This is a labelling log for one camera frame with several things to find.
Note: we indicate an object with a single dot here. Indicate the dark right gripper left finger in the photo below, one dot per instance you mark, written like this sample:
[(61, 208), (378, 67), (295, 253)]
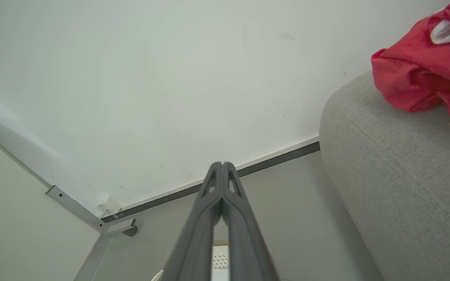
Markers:
[(193, 242)]

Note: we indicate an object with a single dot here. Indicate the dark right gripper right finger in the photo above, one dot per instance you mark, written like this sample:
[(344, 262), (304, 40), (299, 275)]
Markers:
[(244, 242)]

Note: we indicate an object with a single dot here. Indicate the red clothing with white stripes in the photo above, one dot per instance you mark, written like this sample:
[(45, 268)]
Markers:
[(424, 70)]

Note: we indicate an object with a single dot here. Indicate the white perforated laundry basket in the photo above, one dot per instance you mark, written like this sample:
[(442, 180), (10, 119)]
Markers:
[(220, 262)]

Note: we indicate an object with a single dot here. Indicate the black caster wheel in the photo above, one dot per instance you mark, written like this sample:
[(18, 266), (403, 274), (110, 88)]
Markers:
[(131, 231)]

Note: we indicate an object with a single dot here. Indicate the white and black skirting strip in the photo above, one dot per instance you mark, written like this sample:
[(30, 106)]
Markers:
[(248, 166)]

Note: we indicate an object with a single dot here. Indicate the grey fabric sofa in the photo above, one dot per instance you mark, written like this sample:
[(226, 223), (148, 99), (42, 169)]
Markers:
[(404, 195)]

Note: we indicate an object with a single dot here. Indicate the white wall box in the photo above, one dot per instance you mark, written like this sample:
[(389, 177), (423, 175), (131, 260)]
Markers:
[(108, 205)]

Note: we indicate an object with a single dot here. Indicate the grey metal frame post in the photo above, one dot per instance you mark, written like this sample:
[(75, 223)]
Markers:
[(76, 208)]

